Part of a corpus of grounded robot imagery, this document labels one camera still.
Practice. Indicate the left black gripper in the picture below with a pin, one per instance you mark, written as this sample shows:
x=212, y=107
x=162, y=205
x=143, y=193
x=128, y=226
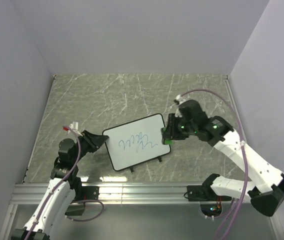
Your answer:
x=94, y=141

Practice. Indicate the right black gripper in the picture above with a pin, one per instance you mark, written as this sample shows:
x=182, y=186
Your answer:
x=172, y=120

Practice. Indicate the small black-framed whiteboard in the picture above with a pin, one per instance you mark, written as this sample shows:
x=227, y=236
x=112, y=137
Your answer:
x=136, y=142

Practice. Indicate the green whiteboard eraser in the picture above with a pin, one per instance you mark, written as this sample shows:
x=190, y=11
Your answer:
x=165, y=133

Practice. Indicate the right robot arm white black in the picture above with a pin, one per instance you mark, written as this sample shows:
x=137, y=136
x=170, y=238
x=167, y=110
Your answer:
x=263, y=184

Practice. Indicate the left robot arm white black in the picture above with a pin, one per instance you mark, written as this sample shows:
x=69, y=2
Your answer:
x=64, y=187

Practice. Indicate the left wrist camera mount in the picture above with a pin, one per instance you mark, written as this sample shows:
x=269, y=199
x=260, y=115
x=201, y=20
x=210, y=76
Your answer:
x=72, y=128

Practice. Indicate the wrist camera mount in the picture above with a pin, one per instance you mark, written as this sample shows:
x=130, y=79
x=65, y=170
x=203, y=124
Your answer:
x=72, y=128
x=178, y=101

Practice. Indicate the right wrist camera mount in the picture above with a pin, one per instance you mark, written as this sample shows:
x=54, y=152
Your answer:
x=178, y=101

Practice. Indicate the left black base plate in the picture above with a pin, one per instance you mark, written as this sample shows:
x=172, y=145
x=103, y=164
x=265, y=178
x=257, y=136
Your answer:
x=86, y=193

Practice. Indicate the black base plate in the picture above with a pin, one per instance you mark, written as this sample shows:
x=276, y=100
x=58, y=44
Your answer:
x=86, y=193
x=199, y=193

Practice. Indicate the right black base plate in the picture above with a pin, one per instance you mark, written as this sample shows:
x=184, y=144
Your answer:
x=199, y=193

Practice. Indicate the aluminium right side rail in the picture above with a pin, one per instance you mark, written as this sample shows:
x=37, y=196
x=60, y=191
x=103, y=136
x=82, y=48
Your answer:
x=230, y=169

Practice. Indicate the aluminium rail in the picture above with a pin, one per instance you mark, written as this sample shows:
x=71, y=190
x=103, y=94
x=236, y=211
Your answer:
x=230, y=169
x=136, y=193

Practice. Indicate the aluminium front rail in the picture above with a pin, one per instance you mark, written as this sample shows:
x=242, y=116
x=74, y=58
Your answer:
x=136, y=193

